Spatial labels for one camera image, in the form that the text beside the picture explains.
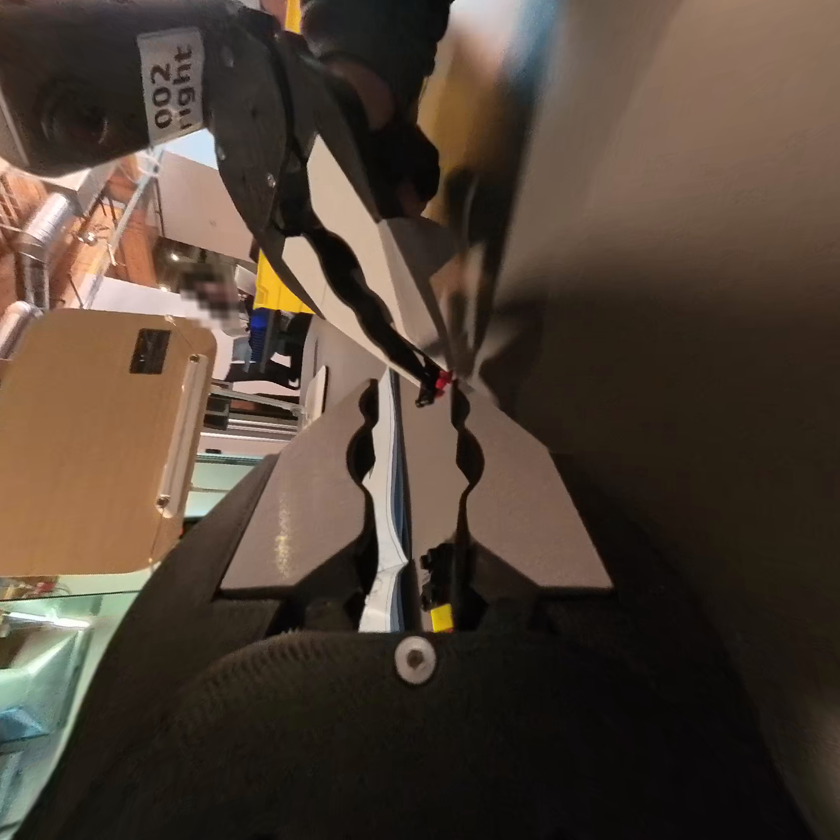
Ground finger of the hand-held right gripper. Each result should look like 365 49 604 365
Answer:
307 133 462 379
281 231 435 383

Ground black red yellow lego assembly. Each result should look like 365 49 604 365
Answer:
420 541 460 634

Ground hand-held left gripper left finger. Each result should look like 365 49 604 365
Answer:
220 379 382 632

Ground instruction booklet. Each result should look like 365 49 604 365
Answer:
360 374 421 634

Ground wooden book stand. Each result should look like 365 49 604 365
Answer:
0 308 217 578

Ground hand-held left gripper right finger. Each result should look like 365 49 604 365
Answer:
450 382 616 629

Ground person's right hand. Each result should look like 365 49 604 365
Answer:
327 56 396 130

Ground silver ventilation ducts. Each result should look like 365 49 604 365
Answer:
0 190 73 355

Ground person's right forearm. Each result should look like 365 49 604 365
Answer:
305 0 454 73

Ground yellow plastic bin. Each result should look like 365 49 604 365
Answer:
255 62 506 311

